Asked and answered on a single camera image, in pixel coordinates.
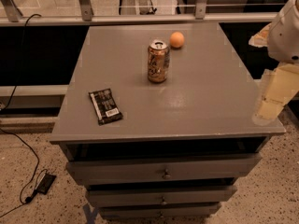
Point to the metal window railing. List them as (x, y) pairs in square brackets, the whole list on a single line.
[(104, 12)]

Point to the black power adapter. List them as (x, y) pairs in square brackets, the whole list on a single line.
[(45, 184)]

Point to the orange ball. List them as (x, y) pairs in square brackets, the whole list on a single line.
[(177, 40)]

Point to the grey drawer cabinet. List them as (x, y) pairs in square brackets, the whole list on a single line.
[(204, 108)]

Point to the black snack packet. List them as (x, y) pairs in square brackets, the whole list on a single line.
[(105, 106)]

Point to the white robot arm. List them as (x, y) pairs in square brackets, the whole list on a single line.
[(281, 36)]

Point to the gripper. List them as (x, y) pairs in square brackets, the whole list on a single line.
[(285, 36)]

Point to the middle grey drawer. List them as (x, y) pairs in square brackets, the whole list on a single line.
[(116, 198)]

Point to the bottom grey drawer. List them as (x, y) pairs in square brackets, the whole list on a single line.
[(169, 210)]

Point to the grey drawer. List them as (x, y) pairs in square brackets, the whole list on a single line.
[(169, 210), (90, 173), (116, 198)]

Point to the top grey drawer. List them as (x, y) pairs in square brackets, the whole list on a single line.
[(90, 173)]

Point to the orange soda can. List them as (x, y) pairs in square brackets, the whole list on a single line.
[(158, 61)]

